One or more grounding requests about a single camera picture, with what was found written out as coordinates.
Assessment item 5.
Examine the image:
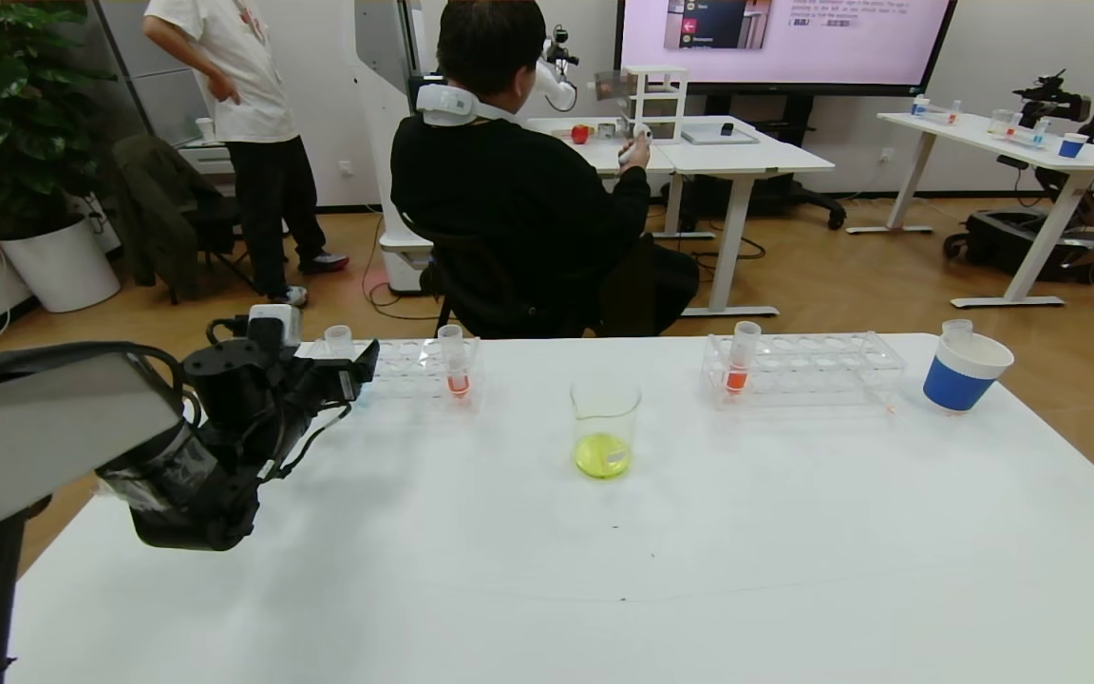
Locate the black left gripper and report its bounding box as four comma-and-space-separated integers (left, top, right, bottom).
292, 338, 381, 403

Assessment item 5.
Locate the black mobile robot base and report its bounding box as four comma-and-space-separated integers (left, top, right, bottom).
943, 209, 1094, 286

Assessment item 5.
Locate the clear acrylic test tube rack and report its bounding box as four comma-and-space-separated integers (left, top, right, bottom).
702, 331, 907, 411
295, 337, 481, 411

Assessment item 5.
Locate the orange pigment test tube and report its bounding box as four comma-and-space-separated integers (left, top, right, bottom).
724, 320, 762, 394
438, 324, 472, 398

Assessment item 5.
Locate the clear glass beaker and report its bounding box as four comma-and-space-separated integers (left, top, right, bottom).
571, 377, 644, 481

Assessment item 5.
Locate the black office chair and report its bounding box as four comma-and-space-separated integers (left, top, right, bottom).
402, 214, 657, 338

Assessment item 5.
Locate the black folding chair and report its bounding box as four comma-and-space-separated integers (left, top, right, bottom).
181, 193, 263, 295

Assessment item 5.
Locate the seated person black sweater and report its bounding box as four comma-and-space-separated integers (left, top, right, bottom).
390, 0, 700, 338

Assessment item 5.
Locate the dark green jacket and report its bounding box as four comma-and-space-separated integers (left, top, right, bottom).
110, 131, 225, 300

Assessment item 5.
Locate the white neck massager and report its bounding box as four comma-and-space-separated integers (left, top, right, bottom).
416, 84, 481, 126

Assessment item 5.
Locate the standing person white shirt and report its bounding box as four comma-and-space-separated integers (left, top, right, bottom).
142, 0, 351, 307

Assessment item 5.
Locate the white plant pot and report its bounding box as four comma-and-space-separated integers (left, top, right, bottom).
0, 214, 121, 313

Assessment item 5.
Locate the grey tablet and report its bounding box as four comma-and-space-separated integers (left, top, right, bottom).
680, 126, 759, 145

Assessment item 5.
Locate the green leafy plant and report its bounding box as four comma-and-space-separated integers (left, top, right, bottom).
0, 0, 121, 238

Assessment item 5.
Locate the white double desk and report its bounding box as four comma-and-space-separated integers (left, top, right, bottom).
528, 116, 835, 316

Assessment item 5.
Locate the black display stand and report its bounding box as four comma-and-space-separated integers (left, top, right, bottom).
680, 95, 847, 232

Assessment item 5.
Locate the blue white paper cup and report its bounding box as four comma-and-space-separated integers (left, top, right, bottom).
922, 332, 1016, 413

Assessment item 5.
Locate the white standing desk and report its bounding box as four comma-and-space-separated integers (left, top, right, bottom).
846, 112, 1094, 310

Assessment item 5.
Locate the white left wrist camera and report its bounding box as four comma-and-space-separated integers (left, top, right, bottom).
248, 304, 303, 348

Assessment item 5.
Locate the white small shelf frame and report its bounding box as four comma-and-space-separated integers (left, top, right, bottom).
623, 65, 690, 143

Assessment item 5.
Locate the large wall display screen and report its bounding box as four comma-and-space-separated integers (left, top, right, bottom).
614, 0, 958, 96

